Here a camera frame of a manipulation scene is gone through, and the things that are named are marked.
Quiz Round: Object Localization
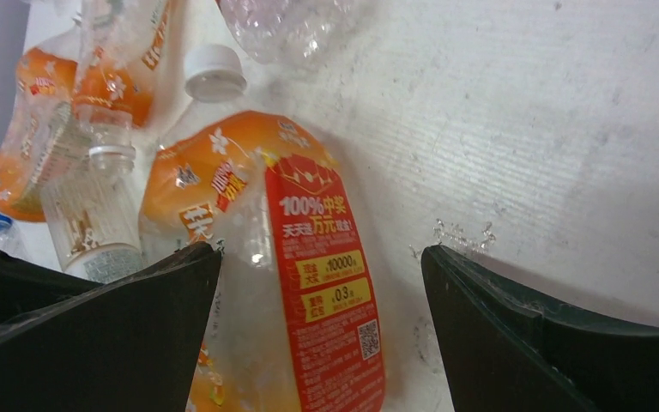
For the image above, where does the red cap water bottle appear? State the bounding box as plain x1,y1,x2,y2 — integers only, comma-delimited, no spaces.
217,1,369,67

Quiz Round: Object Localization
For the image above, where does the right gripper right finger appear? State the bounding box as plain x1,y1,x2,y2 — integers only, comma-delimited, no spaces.
421,245,659,411

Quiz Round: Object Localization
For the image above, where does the flat orange crushed bottle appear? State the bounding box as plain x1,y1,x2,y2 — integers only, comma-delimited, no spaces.
0,25,89,222

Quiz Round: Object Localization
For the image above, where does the blue cap bottle left edge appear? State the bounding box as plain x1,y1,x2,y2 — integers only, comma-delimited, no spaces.
0,214,30,261

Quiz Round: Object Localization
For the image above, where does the coffee bottle green cap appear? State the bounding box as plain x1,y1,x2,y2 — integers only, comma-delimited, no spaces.
39,107,146,286

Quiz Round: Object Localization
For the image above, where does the crushed orange label bottle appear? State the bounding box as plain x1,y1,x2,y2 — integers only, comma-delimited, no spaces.
72,1,174,128

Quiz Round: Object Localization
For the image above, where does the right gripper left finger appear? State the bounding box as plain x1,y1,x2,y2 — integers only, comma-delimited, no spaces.
0,243,222,411

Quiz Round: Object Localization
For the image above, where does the large orange crushed bottle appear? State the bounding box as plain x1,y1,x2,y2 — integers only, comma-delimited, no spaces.
139,44,386,411

